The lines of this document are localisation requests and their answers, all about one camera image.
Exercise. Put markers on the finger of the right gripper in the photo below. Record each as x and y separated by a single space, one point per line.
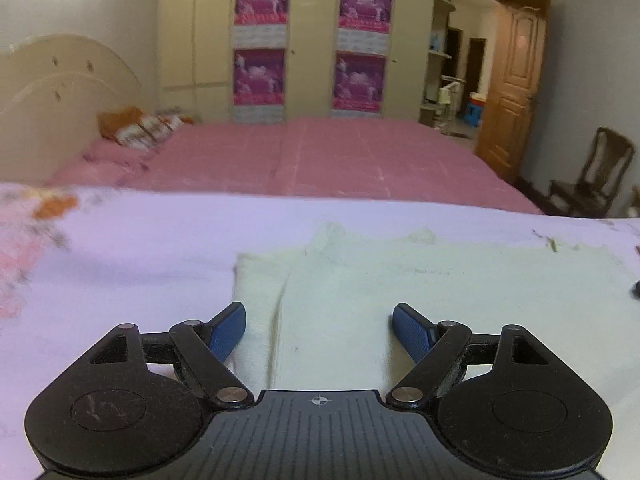
635 291

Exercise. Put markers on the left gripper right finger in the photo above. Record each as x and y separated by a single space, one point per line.
437 351

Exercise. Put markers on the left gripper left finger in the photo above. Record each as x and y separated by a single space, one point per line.
203 349

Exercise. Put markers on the cream knitted sweater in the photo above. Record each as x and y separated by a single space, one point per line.
318 315

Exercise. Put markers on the dark wooden chair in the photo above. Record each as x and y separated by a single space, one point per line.
599 181

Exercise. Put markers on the lilac floral bed sheet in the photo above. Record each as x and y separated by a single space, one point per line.
157 259

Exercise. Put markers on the pink bed cover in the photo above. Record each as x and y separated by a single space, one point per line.
371 159

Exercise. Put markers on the orange patterned pillow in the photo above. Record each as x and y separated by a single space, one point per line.
131 127

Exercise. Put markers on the lower left pink poster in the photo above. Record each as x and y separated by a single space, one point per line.
258 86

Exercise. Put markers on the pink poster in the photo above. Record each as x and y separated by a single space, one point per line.
358 85
363 26
260 24
258 86

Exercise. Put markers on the open corner shelf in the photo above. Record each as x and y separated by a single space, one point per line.
437 56

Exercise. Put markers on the brown wooden door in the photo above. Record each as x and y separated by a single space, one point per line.
512 96

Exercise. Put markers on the lower right pink poster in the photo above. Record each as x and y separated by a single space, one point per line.
358 85

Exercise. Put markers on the cream curved headboard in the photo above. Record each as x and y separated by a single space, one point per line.
52 89

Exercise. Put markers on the cream wardrobe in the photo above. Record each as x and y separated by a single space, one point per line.
195 57

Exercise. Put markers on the upper right pink poster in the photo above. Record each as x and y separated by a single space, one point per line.
363 26

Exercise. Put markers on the upper left pink poster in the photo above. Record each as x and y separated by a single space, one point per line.
260 24

